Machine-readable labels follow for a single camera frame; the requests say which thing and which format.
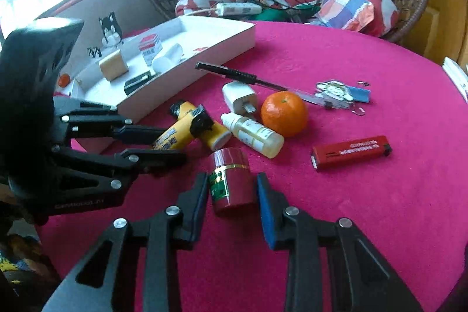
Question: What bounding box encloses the orange tangerine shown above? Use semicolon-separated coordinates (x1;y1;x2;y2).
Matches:
260;91;309;138

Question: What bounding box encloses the dark red cylindrical jar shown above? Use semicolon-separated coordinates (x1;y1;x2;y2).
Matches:
209;147;257;217

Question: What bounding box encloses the green cloth item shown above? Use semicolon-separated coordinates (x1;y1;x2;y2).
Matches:
249;5;320;24

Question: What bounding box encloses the white cylindrical bottle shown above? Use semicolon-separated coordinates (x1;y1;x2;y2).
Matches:
152;44;184;75

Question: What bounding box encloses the plaid pillow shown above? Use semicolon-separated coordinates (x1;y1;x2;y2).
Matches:
316;0;374;32

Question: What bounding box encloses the small clear liquid bottle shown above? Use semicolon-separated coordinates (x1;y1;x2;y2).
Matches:
221;112;284;159

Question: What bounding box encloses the yellow black lighter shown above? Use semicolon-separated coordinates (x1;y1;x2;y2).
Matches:
152;116;197;150

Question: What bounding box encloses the red lighter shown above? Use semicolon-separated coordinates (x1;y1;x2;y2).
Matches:
311;135;392;171

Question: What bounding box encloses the small orange fruit toy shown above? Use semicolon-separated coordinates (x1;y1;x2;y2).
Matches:
57;74;71;89

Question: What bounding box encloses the black white cat phone stand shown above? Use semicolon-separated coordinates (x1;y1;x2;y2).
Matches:
87;11;123;58

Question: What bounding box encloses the blue binder clip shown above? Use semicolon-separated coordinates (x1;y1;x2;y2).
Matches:
347;81;371;116

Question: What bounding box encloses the white power strip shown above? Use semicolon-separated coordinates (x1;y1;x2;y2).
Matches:
215;2;263;17

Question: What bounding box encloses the magenta felt table cloth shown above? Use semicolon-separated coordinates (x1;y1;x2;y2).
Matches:
37;22;467;311

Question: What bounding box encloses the black rectangular small box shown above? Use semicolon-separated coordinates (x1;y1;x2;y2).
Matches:
124;71;156;96

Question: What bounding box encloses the white charger plug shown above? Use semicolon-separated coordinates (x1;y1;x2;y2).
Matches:
222;81;258;116

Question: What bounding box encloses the white red item table edge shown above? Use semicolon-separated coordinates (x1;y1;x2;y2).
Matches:
442;57;468;103

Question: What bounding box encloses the white shallow cardboard box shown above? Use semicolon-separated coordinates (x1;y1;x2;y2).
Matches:
63;16;255;121

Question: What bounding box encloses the black gel pen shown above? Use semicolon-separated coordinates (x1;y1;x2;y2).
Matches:
195;62;332;109

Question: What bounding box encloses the red white card box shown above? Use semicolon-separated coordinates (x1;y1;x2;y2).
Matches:
138;33;163;66

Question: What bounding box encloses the brown tape roll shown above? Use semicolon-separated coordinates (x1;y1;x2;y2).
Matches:
98;50;128;82

